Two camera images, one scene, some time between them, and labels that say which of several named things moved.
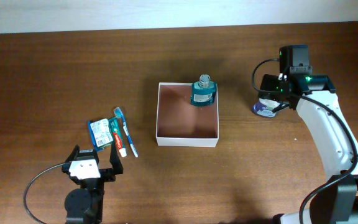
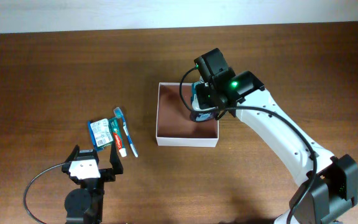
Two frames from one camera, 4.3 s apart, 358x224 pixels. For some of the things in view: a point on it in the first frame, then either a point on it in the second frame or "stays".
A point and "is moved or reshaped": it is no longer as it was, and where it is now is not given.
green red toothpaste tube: x=117 y=129 stays
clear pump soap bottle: x=265 y=107 is moved or reshaped
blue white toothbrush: x=119 y=113 stays
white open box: x=179 y=122 stays
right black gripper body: x=271 y=81 → x=206 y=93
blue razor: x=95 y=145 stays
